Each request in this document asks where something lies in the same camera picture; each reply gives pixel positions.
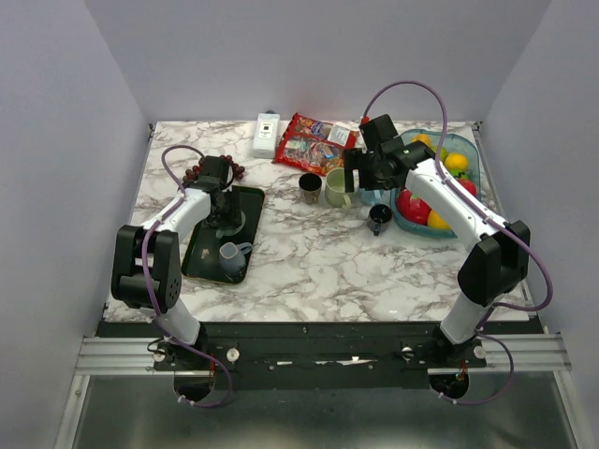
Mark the yellow lemon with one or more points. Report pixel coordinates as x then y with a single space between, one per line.
435 221

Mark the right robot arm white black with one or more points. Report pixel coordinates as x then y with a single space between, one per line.
495 264

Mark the grey blue mug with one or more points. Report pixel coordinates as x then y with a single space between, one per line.
232 258

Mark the aluminium rail frame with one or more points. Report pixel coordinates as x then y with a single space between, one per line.
522 398

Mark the light green mug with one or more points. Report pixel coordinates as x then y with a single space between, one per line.
335 193

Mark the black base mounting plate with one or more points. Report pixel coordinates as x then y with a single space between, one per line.
308 356

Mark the dark blue mug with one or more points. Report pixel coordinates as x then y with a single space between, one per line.
379 218

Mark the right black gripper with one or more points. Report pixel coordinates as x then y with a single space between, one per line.
354 160

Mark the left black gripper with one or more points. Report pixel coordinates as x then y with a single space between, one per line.
234 212

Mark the red apple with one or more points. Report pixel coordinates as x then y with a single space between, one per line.
468 185

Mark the teal plastic fruit bowl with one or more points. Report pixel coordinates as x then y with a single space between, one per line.
452 143

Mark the light blue mug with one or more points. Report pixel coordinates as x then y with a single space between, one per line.
373 197

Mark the red dragon fruit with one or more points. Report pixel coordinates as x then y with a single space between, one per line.
412 208

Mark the red grape bunch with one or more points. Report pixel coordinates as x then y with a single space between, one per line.
206 163

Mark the white power strip box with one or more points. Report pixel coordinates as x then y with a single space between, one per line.
266 134

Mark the red snack bag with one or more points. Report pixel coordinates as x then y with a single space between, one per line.
314 146

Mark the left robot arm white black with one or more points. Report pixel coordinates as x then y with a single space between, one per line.
147 269

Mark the brown striped mug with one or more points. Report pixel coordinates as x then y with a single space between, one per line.
310 186

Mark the green teal mug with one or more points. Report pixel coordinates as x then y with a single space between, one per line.
231 229

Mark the dark green tray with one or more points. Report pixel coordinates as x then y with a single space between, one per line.
201 259

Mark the yellow orange fruit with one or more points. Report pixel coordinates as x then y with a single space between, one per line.
456 161

